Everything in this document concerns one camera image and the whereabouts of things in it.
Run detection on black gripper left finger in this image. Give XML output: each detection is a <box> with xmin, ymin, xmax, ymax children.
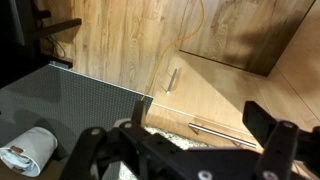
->
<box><xmin>59</xmin><ymin>99</ymin><xmax>147</xmax><ymax>180</ymax></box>

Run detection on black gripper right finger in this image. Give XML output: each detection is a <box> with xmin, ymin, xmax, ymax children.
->
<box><xmin>242</xmin><ymin>100</ymin><xmax>320</xmax><ymax>180</ymax></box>

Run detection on wooden drawer with metal handle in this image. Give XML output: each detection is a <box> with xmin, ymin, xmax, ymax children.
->
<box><xmin>144</xmin><ymin>103</ymin><xmax>268</xmax><ymax>158</ymax></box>

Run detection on dark grey dotted carpet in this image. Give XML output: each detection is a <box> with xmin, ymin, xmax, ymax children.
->
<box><xmin>0</xmin><ymin>63</ymin><xmax>154</xmax><ymax>180</ymax></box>

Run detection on dark furniture base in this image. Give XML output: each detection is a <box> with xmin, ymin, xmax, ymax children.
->
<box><xmin>0</xmin><ymin>0</ymin><xmax>83</xmax><ymax>88</ymax></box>

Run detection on orange power cable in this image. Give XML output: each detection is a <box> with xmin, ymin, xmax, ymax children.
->
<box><xmin>140</xmin><ymin>0</ymin><xmax>205</xmax><ymax>102</ymax></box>

